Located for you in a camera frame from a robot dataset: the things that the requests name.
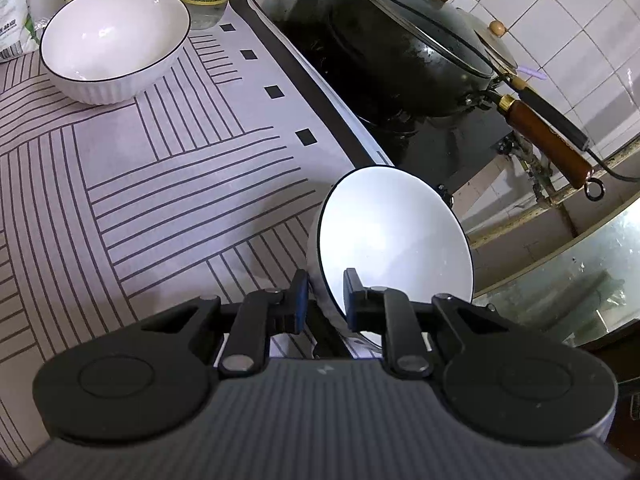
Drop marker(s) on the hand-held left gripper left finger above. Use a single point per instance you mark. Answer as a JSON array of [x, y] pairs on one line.
[[300, 302]]

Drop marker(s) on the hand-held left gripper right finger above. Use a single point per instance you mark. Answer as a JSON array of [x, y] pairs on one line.
[[351, 302]]

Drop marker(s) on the small smooth white bowl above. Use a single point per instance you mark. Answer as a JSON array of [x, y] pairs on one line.
[[395, 240]]

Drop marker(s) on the black stove top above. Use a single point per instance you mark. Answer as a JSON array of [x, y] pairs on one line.
[[425, 150]]

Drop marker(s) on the pink striped tablecloth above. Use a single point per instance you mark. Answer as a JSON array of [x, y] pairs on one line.
[[150, 185]]

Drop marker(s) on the metal basin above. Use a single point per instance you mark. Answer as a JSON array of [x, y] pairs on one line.
[[550, 280]]

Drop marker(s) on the black wok with lid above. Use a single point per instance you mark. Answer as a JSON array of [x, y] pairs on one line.
[[400, 50]]

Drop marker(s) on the white ribbed bowl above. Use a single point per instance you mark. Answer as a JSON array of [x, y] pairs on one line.
[[115, 42]]

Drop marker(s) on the white plastic bag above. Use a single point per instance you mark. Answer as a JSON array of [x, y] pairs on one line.
[[15, 10]]

